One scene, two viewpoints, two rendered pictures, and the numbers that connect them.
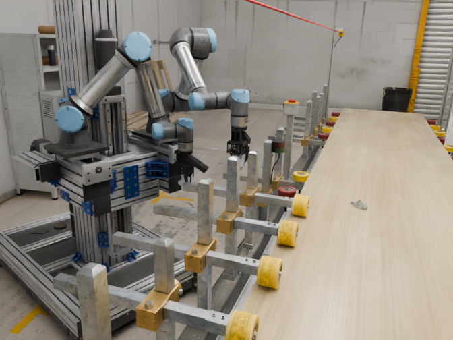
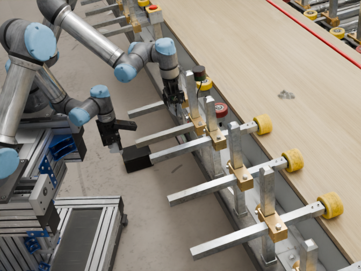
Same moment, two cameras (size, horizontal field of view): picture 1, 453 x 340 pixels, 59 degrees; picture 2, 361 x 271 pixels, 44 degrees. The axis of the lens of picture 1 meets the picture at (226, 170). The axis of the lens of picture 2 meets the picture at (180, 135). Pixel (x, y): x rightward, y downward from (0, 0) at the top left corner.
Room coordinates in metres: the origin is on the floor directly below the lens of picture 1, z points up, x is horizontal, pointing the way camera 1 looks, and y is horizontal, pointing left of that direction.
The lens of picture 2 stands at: (0.34, 0.77, 2.13)
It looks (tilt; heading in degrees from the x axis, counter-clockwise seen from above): 38 degrees down; 329
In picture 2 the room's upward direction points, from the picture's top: 10 degrees counter-clockwise
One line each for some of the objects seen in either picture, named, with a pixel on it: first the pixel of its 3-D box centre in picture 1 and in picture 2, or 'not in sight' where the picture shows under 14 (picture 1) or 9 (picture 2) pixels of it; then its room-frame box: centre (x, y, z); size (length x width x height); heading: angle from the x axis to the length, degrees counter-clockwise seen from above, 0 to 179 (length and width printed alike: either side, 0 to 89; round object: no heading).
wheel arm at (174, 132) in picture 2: not in sight; (180, 130); (1.75, -0.09, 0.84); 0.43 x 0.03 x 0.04; 71
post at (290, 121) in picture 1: (288, 152); (162, 58); (2.24, -0.36, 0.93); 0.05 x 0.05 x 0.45; 71
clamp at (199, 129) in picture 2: (264, 196); (197, 122); (1.74, -0.18, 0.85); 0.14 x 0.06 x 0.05; 161
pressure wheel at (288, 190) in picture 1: (286, 199); (219, 116); (1.69, -0.28, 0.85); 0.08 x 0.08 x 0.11
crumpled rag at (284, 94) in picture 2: (358, 203); (286, 93); (1.52, -0.55, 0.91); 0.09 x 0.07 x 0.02; 6
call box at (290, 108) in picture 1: (291, 108); (154, 15); (2.24, -0.36, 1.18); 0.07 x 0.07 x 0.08; 71
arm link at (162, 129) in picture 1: (163, 130); (81, 111); (1.84, 0.30, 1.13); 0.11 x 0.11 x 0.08; 16
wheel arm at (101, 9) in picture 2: (306, 130); (113, 7); (3.40, -0.69, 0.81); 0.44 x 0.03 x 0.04; 71
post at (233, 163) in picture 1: (232, 220); (237, 173); (1.29, -0.02, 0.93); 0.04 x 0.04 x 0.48; 71
